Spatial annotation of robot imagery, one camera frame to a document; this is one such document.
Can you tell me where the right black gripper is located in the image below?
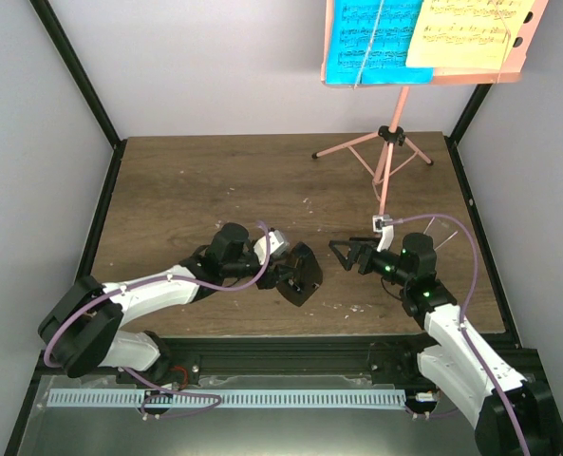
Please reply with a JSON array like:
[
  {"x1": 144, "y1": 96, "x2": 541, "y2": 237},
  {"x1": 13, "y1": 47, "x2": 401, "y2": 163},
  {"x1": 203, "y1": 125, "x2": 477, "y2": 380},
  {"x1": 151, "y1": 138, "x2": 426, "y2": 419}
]
[{"x1": 329, "y1": 237, "x2": 412, "y2": 288}]

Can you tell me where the black metronome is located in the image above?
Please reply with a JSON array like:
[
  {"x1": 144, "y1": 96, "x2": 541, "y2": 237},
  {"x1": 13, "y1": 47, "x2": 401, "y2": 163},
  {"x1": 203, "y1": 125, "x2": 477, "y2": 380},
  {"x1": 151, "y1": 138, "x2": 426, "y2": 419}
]
[{"x1": 275, "y1": 242, "x2": 323, "y2": 307}]

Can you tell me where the pink music stand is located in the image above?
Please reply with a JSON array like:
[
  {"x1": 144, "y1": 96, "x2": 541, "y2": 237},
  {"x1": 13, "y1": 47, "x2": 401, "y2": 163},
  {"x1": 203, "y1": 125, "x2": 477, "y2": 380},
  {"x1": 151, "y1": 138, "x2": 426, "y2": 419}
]
[{"x1": 312, "y1": 1, "x2": 548, "y2": 216}]

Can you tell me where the yellow sheet music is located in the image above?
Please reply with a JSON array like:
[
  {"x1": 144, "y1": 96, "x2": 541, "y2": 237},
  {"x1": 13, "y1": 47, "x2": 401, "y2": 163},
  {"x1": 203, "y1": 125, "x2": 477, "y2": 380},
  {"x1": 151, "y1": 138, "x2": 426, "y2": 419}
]
[{"x1": 405, "y1": 0, "x2": 534, "y2": 70}]

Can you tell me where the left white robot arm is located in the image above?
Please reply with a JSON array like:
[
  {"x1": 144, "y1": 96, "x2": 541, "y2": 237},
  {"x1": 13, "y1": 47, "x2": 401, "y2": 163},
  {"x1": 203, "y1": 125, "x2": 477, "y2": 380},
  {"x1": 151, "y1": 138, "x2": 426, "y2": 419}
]
[{"x1": 38, "y1": 222, "x2": 290, "y2": 384}]

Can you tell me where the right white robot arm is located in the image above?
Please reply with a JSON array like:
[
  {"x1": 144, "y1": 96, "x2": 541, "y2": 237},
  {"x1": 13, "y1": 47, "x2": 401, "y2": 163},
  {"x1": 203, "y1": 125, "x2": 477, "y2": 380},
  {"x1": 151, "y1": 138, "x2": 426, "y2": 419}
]
[{"x1": 328, "y1": 233, "x2": 561, "y2": 455}]

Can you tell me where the blue sheet music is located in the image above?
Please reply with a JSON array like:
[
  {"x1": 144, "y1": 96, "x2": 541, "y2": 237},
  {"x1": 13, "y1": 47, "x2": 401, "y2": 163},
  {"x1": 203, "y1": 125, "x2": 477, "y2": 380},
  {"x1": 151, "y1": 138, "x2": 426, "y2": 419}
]
[{"x1": 323, "y1": 1, "x2": 434, "y2": 87}]

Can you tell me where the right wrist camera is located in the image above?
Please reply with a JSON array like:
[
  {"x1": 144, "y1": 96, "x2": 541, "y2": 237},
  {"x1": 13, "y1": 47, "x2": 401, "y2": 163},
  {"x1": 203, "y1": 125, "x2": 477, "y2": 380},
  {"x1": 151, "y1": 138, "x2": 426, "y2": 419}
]
[{"x1": 372, "y1": 215, "x2": 394, "y2": 252}]

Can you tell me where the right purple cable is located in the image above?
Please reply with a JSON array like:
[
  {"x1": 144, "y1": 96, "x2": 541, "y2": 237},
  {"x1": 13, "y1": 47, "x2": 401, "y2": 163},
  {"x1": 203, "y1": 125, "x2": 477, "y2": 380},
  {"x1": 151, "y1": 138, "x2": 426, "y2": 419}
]
[{"x1": 388, "y1": 213, "x2": 532, "y2": 456}]

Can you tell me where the black aluminium frame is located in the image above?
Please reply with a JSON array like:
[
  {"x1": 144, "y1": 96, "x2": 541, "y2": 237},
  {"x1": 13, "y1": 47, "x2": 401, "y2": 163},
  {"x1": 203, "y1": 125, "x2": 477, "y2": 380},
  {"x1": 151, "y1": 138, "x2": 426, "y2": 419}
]
[{"x1": 3, "y1": 0, "x2": 563, "y2": 456}]

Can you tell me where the light blue slotted cable duct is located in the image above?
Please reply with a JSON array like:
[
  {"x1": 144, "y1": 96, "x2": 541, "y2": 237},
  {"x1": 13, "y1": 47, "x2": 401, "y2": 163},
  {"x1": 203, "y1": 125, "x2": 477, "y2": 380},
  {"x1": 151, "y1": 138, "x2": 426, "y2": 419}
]
[{"x1": 46, "y1": 389, "x2": 406, "y2": 409}]

